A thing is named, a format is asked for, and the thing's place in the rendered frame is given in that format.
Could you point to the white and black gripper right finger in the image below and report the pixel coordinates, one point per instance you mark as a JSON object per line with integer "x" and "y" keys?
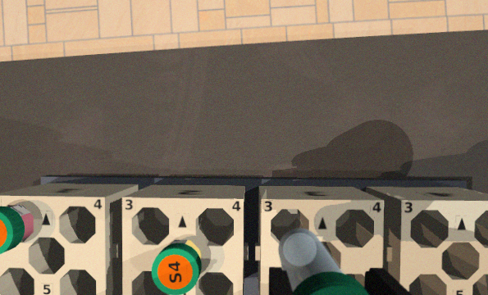
{"x": 380, "y": 282}

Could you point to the grey flat tray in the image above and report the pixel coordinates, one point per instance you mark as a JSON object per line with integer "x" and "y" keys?
{"x": 251, "y": 199}

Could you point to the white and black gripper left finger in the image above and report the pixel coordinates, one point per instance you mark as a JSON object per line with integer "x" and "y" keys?
{"x": 279, "y": 283}

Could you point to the cream bucket adapter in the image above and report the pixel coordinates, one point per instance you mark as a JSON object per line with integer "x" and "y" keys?
{"x": 64, "y": 256}
{"x": 211, "y": 216}
{"x": 443, "y": 256}
{"x": 357, "y": 245}

